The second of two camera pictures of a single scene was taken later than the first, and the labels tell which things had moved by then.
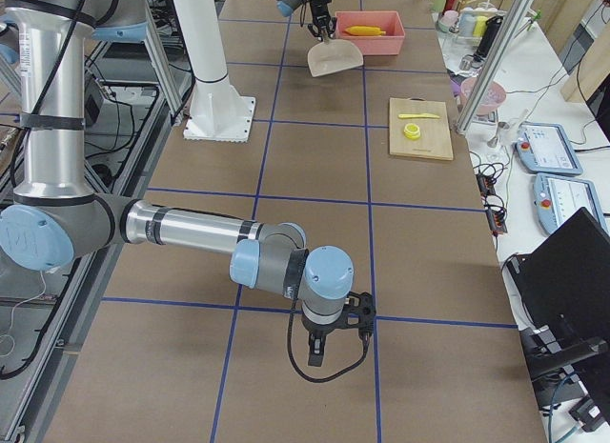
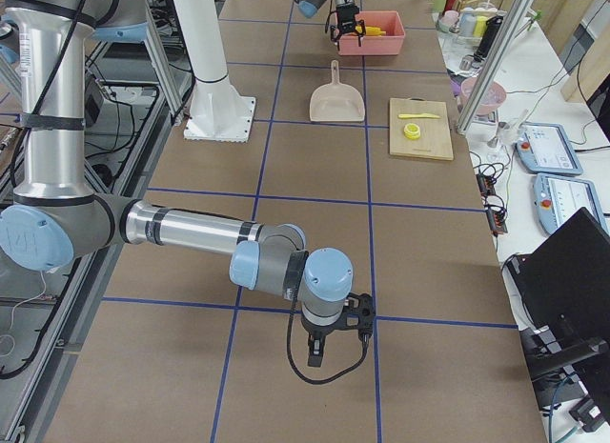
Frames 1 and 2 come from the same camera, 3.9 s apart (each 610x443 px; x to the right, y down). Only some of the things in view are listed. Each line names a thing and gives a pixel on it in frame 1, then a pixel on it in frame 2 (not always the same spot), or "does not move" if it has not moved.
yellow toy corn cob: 364,30 does not move
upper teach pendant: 545,148 does not move
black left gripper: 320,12 -> 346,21
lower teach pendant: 558,197 does not move
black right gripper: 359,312 does not move
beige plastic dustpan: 333,55 -> 335,101
